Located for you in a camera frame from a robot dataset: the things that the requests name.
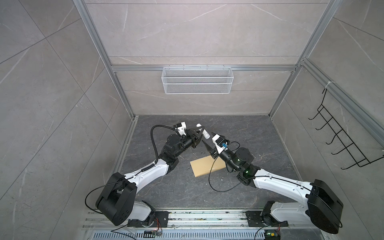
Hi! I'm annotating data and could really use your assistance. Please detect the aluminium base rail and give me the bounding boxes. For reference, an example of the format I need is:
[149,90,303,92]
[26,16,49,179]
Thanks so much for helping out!
[79,209,337,240]

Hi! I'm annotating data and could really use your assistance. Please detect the yellow kraft envelope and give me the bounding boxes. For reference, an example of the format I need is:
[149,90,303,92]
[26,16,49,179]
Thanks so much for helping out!
[190,156,226,178]

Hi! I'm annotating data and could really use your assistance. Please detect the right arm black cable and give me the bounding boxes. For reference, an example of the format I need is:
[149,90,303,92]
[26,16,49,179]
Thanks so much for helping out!
[208,140,343,229]

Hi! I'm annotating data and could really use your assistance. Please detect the white wire mesh basket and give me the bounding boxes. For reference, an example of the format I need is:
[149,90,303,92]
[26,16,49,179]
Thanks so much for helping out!
[162,67,234,95]

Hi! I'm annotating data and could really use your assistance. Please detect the black wire hook rack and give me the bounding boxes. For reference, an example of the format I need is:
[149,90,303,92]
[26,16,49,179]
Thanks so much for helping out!
[308,89,384,171]

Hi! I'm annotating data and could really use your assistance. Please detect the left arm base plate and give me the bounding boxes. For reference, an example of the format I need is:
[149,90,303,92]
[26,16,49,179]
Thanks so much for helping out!
[128,211,170,228]

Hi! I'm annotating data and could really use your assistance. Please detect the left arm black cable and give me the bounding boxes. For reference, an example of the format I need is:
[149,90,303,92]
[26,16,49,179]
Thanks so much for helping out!
[84,124,176,215]

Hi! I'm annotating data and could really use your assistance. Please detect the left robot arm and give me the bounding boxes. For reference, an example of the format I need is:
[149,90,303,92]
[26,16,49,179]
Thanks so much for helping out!
[96,126,207,226]

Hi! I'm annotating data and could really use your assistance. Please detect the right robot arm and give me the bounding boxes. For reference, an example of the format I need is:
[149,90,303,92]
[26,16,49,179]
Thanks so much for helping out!
[205,143,344,234]

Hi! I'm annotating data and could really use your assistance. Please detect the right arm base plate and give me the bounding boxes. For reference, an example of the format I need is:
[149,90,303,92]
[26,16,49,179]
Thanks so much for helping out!
[245,211,289,227]

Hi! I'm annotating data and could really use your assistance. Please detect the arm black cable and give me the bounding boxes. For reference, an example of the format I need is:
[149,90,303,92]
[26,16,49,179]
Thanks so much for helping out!
[208,140,343,229]
[84,124,176,215]

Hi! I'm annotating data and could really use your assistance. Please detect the white glue stick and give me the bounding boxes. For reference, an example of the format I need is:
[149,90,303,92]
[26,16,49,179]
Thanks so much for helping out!
[196,124,211,140]

